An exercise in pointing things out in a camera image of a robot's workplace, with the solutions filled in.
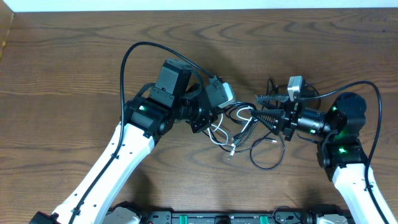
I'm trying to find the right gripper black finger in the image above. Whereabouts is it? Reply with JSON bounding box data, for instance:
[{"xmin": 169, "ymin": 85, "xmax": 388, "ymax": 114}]
[
  {"xmin": 251, "ymin": 110, "xmax": 285, "ymax": 135},
  {"xmin": 255, "ymin": 95, "xmax": 290, "ymax": 106}
]

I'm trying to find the black USB cable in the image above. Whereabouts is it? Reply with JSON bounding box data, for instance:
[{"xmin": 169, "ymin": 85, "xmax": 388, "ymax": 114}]
[{"xmin": 201, "ymin": 77, "xmax": 321, "ymax": 171}]

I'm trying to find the white USB cable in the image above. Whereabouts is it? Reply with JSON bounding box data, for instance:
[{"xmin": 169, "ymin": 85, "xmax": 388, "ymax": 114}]
[{"xmin": 206, "ymin": 105, "xmax": 254, "ymax": 161}]

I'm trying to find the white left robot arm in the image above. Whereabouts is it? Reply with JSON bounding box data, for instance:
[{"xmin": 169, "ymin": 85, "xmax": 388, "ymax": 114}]
[{"xmin": 31, "ymin": 59, "xmax": 234, "ymax": 223}]

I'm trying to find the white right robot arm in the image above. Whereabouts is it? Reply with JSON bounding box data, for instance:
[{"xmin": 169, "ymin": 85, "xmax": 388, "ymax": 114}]
[{"xmin": 251, "ymin": 92, "xmax": 397, "ymax": 223}]

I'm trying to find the black right camera cable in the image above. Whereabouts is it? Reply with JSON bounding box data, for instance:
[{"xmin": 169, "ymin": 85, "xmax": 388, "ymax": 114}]
[{"xmin": 300, "ymin": 80, "xmax": 398, "ymax": 224}]

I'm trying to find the black camera cable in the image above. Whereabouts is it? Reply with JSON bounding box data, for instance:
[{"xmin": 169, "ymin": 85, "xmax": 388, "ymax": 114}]
[
  {"xmin": 300, "ymin": 80, "xmax": 398, "ymax": 224},
  {"xmin": 67, "ymin": 41, "xmax": 215, "ymax": 224}
]

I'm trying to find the black left camera cable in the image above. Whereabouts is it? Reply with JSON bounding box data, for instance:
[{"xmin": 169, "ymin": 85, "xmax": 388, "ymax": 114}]
[{"xmin": 67, "ymin": 41, "xmax": 215, "ymax": 224}]

